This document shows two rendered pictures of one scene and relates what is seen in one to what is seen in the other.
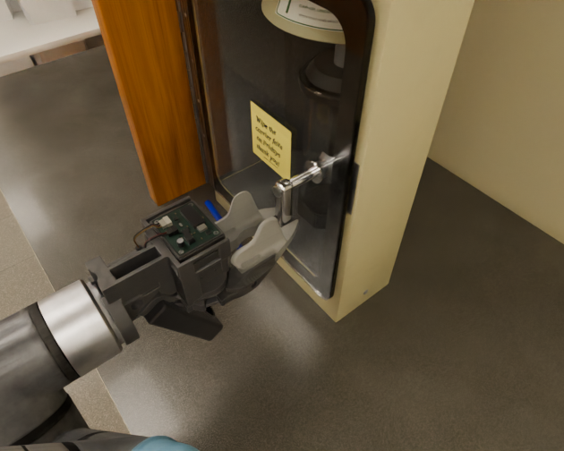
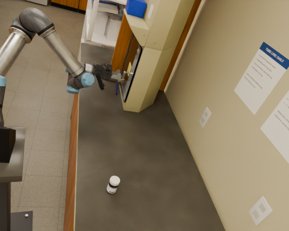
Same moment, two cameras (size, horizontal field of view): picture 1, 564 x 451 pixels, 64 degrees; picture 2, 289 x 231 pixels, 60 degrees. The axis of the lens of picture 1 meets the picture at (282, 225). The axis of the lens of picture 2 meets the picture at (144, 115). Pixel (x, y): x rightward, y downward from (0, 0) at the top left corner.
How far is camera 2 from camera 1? 1.22 m
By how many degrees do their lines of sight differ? 18
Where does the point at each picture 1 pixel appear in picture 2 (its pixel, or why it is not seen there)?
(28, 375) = not seen: hidden behind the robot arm
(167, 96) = (121, 58)
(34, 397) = not seen: hidden behind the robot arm
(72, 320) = (88, 66)
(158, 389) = (87, 99)
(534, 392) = (148, 135)
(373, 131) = (138, 68)
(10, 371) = not seen: hidden behind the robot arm
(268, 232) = (118, 75)
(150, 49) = (122, 49)
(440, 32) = (152, 59)
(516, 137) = (184, 103)
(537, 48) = (191, 85)
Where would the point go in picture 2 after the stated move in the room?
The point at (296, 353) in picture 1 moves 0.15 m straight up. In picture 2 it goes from (113, 108) to (118, 90)
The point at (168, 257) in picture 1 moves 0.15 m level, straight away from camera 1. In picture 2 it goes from (103, 67) to (108, 57)
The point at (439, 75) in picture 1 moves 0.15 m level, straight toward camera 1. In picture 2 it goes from (152, 66) to (134, 68)
